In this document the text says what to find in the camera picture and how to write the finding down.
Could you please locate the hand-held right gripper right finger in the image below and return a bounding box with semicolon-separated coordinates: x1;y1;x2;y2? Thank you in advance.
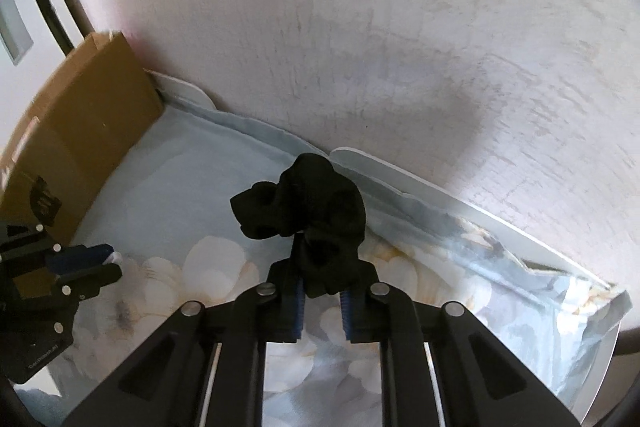
342;259;583;427

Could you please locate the brown cardboard box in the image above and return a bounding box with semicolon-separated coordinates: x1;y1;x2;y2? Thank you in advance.
0;31;165;244

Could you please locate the pale blue floral cloth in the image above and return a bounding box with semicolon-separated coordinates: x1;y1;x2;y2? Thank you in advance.
10;103;629;427

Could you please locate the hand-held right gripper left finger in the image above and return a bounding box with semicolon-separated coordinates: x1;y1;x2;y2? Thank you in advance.
62;259;307;427

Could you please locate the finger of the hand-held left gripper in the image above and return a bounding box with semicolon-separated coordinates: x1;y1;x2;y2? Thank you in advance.
59;264;123;303
45;244;115;275

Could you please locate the white table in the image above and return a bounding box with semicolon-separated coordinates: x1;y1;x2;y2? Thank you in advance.
144;68;624;424

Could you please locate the black cloth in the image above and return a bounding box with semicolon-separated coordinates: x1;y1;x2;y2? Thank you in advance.
230;153;367;300

